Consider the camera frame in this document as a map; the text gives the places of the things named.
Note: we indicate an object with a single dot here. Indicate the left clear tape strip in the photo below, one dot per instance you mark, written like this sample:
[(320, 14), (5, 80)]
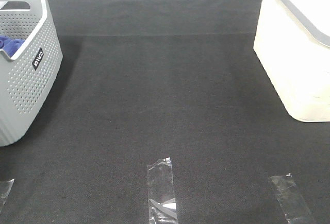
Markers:
[(5, 188)]

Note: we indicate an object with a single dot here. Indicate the clear tape strip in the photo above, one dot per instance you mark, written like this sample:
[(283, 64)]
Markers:
[(292, 203), (5, 188), (161, 196)]

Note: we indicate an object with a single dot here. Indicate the grey perforated laundry basket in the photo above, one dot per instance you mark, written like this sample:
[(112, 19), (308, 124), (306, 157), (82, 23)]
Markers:
[(29, 74)]

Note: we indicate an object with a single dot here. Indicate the right clear tape strip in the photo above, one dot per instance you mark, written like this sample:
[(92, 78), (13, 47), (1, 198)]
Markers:
[(292, 203)]

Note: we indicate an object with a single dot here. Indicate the black table mat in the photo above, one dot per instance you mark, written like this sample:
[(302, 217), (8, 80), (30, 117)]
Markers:
[(143, 80)]

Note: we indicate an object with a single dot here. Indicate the cream plastic storage basket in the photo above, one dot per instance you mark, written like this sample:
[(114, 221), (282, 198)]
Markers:
[(292, 44)]

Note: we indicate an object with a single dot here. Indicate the centre clear tape strip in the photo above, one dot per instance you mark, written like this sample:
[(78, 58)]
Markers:
[(161, 196)]

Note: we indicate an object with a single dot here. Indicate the blue towel in basket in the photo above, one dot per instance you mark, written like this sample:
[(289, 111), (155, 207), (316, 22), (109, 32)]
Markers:
[(9, 45)]

